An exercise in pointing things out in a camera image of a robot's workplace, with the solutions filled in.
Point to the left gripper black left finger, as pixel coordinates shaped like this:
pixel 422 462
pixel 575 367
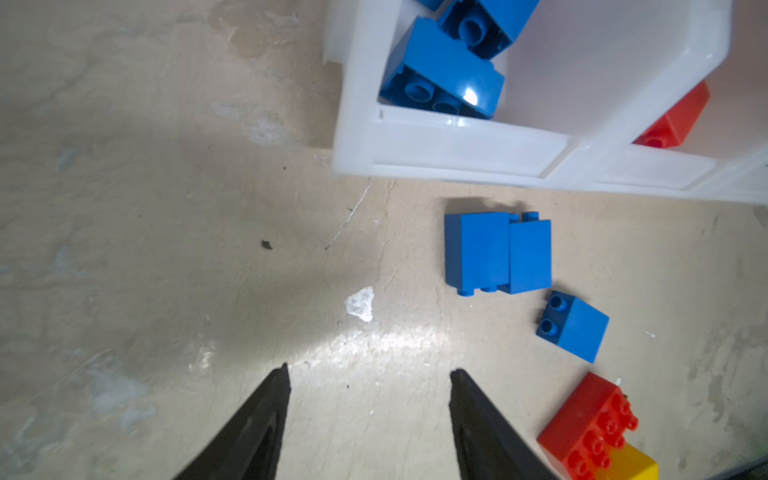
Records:
pixel 249 444

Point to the middle white bin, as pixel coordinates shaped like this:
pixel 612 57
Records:
pixel 723 43

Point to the square red lego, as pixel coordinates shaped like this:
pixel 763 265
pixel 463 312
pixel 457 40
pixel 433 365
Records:
pixel 672 129

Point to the white bin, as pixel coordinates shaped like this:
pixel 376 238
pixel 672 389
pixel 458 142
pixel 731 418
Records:
pixel 723 43
pixel 556 93

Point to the left white bin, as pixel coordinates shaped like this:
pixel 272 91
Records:
pixel 556 93

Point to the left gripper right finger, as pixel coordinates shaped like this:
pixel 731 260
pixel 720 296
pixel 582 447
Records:
pixel 487 446

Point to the blue lego pair back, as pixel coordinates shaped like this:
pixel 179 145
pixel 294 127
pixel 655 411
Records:
pixel 498 251

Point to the red lego diagonal brick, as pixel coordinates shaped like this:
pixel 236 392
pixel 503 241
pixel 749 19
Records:
pixel 589 425

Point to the yellow lego front right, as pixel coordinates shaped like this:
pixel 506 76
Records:
pixel 629 463

